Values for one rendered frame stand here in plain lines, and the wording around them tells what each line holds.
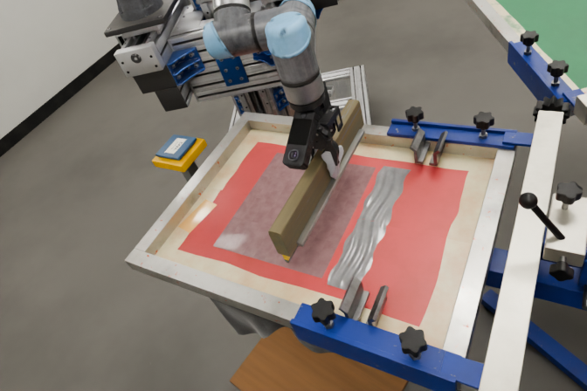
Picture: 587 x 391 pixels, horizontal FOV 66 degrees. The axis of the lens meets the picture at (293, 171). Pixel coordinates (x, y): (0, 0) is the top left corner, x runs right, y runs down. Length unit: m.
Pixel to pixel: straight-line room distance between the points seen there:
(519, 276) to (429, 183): 0.35
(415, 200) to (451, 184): 0.09
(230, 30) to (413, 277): 0.60
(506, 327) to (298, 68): 0.54
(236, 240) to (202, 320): 1.16
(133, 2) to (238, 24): 0.79
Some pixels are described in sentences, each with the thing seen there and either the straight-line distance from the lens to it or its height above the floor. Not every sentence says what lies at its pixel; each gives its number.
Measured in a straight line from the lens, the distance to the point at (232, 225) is 1.15.
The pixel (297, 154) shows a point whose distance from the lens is 0.84.
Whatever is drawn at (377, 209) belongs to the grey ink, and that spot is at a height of 0.96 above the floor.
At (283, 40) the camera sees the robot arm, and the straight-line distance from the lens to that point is 0.78.
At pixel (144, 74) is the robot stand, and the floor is 1.11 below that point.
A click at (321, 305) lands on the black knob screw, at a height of 1.06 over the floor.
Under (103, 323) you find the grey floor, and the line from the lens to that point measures 2.53.
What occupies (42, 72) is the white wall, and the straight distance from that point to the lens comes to 4.58.
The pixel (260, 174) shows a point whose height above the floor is 0.96.
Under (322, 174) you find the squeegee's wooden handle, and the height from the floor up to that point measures 1.12.
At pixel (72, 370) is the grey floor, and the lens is 2.50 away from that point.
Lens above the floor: 1.77
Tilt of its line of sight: 42 degrees down
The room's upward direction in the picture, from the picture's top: 20 degrees counter-clockwise
